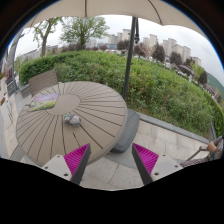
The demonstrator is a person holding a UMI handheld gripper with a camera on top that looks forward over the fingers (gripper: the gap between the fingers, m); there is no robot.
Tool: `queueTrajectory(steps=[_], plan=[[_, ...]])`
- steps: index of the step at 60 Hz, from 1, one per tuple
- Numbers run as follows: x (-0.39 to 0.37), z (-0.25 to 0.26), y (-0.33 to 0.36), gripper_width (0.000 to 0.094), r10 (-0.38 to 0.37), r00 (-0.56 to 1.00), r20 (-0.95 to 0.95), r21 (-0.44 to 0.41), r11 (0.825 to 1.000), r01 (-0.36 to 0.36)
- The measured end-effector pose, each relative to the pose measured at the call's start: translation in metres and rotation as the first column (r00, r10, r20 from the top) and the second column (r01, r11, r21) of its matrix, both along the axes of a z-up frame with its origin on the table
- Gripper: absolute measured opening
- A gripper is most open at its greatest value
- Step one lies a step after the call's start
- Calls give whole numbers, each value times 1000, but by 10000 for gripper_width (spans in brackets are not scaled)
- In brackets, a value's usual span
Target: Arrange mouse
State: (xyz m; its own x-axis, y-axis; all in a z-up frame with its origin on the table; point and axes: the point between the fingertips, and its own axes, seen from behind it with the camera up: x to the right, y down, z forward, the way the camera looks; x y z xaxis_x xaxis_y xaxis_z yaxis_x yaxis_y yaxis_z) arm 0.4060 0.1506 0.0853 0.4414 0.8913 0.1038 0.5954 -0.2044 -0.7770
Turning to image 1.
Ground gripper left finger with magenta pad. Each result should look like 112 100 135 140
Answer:
42 144 91 185

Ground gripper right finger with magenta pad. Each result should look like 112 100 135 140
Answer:
132 143 182 185

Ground grey computer mouse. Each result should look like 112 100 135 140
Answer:
63 114 81 126

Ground dark grey umbrella base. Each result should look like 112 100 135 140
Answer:
112 109 140 153

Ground round slatted patio table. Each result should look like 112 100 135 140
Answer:
16 81 127 165

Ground wicker chair at right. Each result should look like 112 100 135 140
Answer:
179 134 224 168

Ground green hedge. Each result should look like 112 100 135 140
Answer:
19 51 224 136

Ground grey slatted patio chair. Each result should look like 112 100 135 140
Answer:
28 70 58 95

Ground black umbrella pole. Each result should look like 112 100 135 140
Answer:
123 17 137 100

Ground beige patio umbrella canopy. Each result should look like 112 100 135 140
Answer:
24 0 205 36

